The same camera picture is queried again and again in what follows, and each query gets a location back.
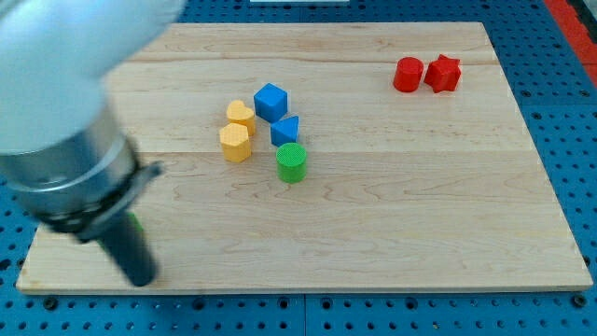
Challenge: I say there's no green star block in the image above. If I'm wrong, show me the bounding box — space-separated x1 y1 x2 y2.
128 213 144 232

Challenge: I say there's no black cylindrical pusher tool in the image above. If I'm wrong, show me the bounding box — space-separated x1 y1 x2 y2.
97 212 158 287

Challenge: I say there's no blue triangle block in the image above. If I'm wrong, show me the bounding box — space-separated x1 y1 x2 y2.
270 116 299 147

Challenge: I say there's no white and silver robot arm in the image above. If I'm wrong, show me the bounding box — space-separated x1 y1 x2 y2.
1 0 185 287

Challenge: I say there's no yellow hexagon block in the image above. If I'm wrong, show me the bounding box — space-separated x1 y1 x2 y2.
219 123 252 162

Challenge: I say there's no red cylinder block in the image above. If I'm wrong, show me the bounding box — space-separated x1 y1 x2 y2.
393 57 423 92

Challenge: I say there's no wooden board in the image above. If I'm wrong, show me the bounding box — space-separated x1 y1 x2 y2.
15 21 594 296

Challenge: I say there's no blue cube block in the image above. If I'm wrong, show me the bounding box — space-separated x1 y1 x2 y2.
254 83 288 123

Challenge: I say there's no yellow heart block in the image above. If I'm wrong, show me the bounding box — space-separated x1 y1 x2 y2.
226 100 256 136

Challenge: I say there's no green cylinder block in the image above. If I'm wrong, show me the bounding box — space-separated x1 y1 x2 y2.
276 143 307 184

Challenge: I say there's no red star block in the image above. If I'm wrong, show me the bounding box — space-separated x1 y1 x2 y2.
423 54 462 93

